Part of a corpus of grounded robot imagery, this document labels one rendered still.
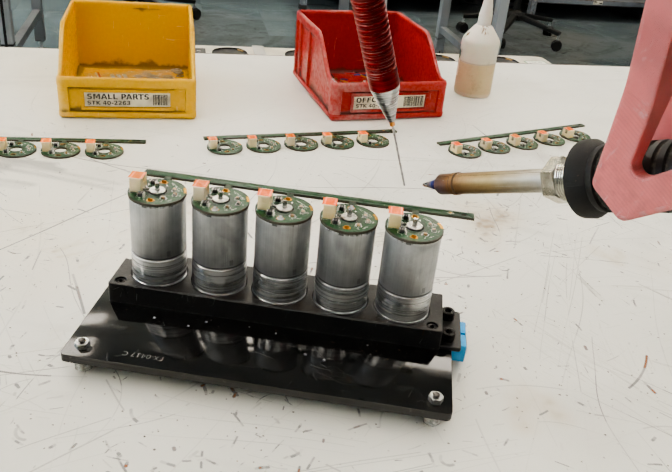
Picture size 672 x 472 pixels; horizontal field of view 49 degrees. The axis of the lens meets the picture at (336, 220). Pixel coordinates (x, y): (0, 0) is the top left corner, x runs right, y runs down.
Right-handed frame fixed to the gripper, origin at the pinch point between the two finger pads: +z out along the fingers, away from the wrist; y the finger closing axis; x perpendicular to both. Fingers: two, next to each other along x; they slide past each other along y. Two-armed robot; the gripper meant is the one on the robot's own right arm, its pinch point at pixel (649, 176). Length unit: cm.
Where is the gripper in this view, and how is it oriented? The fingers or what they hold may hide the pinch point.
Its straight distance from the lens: 23.0
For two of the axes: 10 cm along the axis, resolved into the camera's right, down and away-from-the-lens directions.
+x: 4.9, 8.0, -3.5
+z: -3.8, 5.5, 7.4
